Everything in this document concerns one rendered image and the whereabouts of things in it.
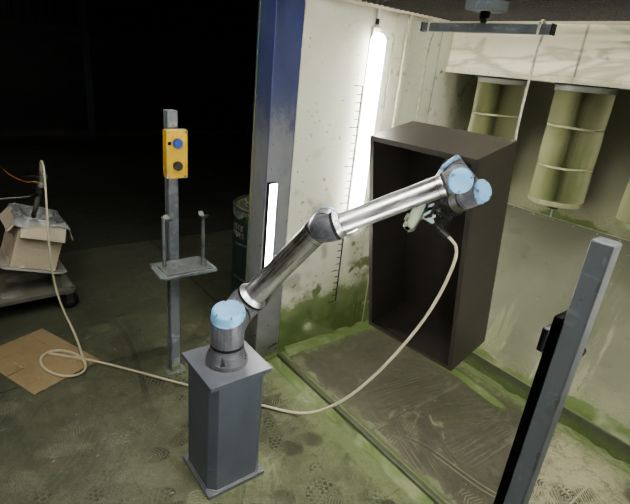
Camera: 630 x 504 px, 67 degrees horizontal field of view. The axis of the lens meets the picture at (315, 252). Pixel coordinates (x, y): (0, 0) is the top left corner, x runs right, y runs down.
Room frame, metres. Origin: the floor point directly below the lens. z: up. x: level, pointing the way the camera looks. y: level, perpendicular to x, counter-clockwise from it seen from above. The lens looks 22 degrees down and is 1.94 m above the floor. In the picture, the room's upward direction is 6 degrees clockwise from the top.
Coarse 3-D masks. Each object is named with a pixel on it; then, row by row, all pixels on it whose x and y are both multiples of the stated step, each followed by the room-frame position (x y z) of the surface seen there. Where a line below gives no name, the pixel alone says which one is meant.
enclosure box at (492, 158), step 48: (384, 144) 2.52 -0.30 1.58; (432, 144) 2.24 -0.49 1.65; (480, 144) 2.22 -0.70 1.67; (384, 192) 2.57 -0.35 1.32; (384, 240) 2.62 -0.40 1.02; (432, 240) 2.64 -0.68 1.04; (480, 240) 2.16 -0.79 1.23; (384, 288) 2.68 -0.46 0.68; (432, 288) 2.67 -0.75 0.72; (480, 288) 2.26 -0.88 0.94; (432, 336) 2.47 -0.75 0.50; (480, 336) 2.37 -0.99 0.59
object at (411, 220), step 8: (416, 208) 2.05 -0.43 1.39; (424, 208) 2.06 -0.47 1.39; (408, 216) 2.02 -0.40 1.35; (416, 216) 2.02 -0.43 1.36; (408, 224) 1.98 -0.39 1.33; (416, 224) 2.00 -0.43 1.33; (432, 224) 2.06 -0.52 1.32; (440, 224) 2.07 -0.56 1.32; (408, 232) 2.01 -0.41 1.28; (440, 232) 2.06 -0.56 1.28; (448, 232) 2.07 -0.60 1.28
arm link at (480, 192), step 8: (480, 184) 1.82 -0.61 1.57; (488, 184) 1.84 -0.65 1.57; (472, 192) 1.81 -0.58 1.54; (480, 192) 1.80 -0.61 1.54; (488, 192) 1.82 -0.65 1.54; (456, 200) 1.88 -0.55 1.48; (464, 200) 1.85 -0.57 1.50; (472, 200) 1.82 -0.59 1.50; (480, 200) 1.80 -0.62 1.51; (464, 208) 1.87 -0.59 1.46
